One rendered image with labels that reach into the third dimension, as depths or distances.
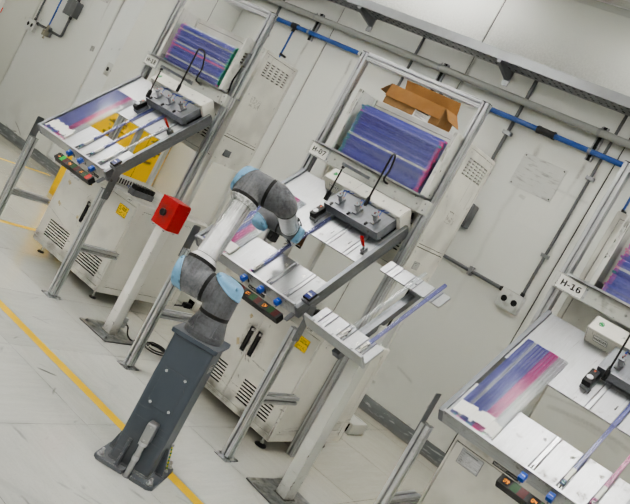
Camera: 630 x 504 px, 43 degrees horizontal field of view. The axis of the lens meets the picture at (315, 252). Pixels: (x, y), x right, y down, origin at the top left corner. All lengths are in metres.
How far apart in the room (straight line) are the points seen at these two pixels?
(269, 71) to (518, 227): 1.80
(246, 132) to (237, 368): 1.57
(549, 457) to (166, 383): 1.36
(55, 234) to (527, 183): 2.90
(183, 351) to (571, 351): 1.50
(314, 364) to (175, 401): 0.97
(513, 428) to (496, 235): 2.32
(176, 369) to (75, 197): 2.24
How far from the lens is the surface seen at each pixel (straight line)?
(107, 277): 4.63
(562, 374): 3.21
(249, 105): 4.76
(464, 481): 3.31
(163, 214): 4.08
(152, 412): 2.94
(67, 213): 4.94
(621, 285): 3.32
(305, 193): 3.94
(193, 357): 2.85
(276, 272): 3.52
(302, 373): 3.67
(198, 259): 2.87
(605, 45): 5.34
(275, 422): 3.74
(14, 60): 8.93
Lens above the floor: 1.30
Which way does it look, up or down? 6 degrees down
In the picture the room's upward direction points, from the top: 29 degrees clockwise
